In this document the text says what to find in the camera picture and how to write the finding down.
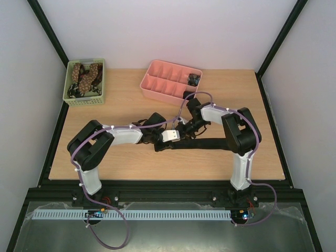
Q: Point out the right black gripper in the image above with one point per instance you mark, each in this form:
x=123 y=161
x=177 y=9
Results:
x=191 y=102

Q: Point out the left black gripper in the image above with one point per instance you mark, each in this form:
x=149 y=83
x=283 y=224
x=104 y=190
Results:
x=158 y=147

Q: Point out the black necktie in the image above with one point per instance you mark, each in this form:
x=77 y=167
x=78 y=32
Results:
x=203 y=144

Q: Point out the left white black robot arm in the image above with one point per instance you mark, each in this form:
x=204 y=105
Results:
x=89 y=146

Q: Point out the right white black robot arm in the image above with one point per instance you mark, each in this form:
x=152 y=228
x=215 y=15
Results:
x=242 y=136

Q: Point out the rolled black tie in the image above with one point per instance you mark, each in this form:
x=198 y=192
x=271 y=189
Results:
x=188 y=95

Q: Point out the rolled dark patterned tie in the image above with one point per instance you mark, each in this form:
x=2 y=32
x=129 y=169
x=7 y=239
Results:
x=193 y=80

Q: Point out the pink divided organizer tray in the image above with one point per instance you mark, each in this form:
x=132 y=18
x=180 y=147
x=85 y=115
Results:
x=165 y=81

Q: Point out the green plastic basket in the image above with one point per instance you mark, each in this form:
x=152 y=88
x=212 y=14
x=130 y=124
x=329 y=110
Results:
x=75 y=102

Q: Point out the brown patterned necktie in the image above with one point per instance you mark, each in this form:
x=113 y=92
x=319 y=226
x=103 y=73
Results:
x=87 y=77

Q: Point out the dark floral necktie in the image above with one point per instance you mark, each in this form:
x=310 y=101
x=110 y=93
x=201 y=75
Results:
x=74 y=92

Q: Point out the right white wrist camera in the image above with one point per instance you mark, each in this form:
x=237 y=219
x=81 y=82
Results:
x=181 y=122

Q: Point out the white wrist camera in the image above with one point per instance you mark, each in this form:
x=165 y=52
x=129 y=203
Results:
x=170 y=135
x=181 y=122

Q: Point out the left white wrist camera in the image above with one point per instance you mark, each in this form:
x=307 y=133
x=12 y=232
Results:
x=170 y=135

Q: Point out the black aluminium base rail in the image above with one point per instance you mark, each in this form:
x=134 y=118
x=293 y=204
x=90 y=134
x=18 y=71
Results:
x=213 y=193

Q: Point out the grey slotted cable duct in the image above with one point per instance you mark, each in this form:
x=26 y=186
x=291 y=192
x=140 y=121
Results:
x=145 y=215

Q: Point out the left black frame post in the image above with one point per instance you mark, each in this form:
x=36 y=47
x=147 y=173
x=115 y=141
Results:
x=43 y=20

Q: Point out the black frame post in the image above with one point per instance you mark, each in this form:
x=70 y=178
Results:
x=43 y=20
x=286 y=28

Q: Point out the right black frame post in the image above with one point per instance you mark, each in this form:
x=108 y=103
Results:
x=286 y=28

